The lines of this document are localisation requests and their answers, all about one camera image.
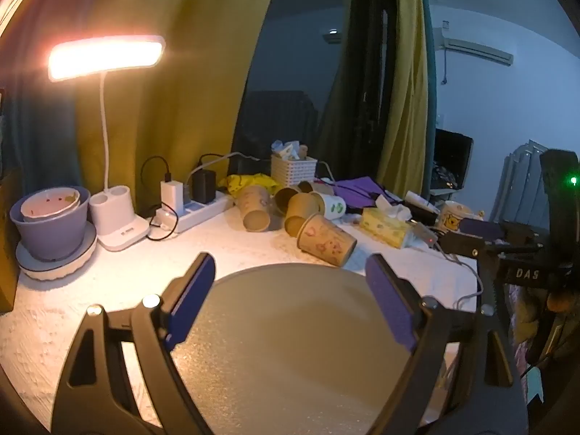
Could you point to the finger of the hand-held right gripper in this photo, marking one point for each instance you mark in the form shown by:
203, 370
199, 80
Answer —
462, 244
480, 229

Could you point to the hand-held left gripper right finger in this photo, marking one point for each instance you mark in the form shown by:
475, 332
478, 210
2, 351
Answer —
392, 303

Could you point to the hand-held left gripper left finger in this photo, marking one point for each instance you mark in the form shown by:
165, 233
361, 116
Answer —
192, 301

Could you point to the brown printed paper cup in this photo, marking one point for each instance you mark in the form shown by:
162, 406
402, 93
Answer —
328, 241

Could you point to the white cup with green print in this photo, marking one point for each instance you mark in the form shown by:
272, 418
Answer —
333, 205

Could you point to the white mug with yellow bear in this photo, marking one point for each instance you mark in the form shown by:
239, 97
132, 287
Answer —
453, 217

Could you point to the white tube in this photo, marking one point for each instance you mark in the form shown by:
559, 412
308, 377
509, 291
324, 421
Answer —
421, 200

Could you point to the grey radiator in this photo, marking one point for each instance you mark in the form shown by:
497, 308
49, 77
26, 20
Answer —
521, 181

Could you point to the yellow tissue box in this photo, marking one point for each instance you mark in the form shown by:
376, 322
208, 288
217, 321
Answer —
385, 229

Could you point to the black monitor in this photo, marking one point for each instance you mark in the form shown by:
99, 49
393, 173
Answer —
451, 156

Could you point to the white power strip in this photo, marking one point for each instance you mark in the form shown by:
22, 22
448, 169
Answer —
201, 215

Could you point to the white desk lamp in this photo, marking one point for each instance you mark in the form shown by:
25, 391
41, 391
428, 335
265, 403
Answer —
118, 232

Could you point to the round grey mat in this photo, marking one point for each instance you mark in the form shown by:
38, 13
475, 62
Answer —
294, 349

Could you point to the white charger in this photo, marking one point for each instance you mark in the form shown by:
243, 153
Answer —
172, 195

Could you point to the black power adapter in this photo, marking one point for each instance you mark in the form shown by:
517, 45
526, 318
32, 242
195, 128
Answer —
204, 186

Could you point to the purple cloth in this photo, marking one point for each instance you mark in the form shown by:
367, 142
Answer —
358, 189

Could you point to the yellow plastic bag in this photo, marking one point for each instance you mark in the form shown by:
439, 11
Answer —
247, 181

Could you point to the white round plate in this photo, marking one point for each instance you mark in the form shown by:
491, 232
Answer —
56, 271

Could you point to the yellow curtain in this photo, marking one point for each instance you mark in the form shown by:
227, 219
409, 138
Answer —
181, 77
408, 99

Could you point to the purple bowl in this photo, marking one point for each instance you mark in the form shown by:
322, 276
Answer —
52, 238

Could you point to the white woven basket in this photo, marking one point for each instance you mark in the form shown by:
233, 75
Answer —
293, 171

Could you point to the white bowl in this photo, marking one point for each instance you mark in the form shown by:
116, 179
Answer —
45, 204

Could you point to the white air conditioner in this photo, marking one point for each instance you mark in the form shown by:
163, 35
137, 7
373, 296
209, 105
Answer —
475, 49

